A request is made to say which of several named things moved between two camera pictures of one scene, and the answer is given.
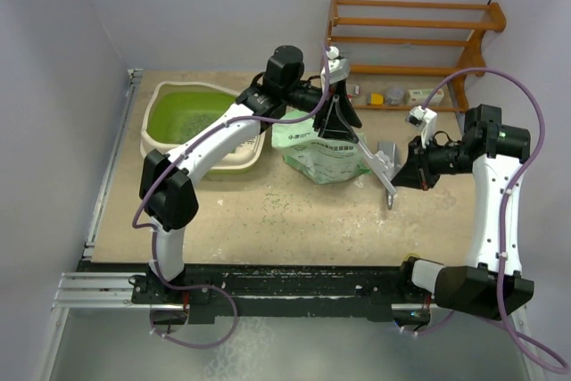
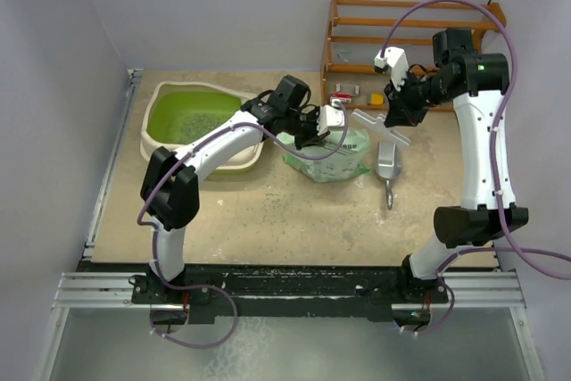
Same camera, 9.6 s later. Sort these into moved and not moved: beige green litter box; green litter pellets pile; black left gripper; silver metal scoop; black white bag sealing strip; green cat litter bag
Moved: black white bag sealing strip; black left gripper
Not moved: green litter pellets pile; green cat litter bag; beige green litter box; silver metal scoop
